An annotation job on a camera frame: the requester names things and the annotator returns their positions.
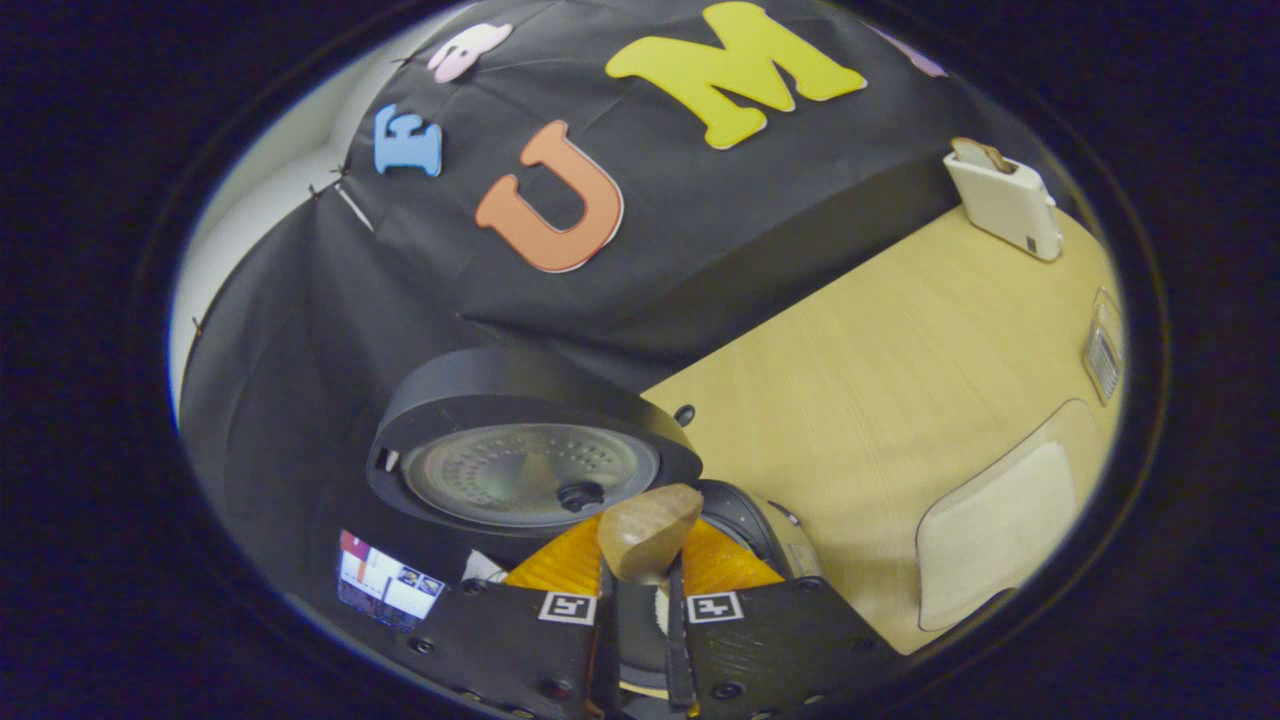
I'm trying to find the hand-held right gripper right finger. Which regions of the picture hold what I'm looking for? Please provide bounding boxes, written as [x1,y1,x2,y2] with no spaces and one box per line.
[665,520,906,720]

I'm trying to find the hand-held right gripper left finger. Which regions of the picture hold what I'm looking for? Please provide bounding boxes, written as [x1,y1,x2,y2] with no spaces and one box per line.
[400,515,616,720]

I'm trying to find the wooden spoon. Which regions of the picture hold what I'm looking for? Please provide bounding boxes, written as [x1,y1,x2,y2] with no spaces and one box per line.
[597,484,704,586]

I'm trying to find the black silver rice cooker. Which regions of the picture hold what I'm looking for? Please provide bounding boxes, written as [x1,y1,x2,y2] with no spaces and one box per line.
[365,347,826,701]

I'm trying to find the clear wire chopstick holder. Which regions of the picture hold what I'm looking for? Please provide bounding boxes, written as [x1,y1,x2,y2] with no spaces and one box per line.
[1083,290,1127,406]

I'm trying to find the computer monitor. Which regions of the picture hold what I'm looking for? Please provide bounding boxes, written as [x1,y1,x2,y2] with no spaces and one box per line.
[337,530,448,631]

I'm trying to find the clear plastic tray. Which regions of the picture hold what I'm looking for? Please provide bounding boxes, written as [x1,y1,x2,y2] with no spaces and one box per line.
[915,398,1113,633]

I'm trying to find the black backdrop cloth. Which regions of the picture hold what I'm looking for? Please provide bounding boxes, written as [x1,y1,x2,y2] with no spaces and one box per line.
[178,0,1001,621]

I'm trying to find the white toaster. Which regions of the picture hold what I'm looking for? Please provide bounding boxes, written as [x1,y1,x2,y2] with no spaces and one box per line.
[943,140,1064,263]

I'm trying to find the toasted bread slice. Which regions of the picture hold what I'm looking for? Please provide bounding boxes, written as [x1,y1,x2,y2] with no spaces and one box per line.
[950,137,1016,174]

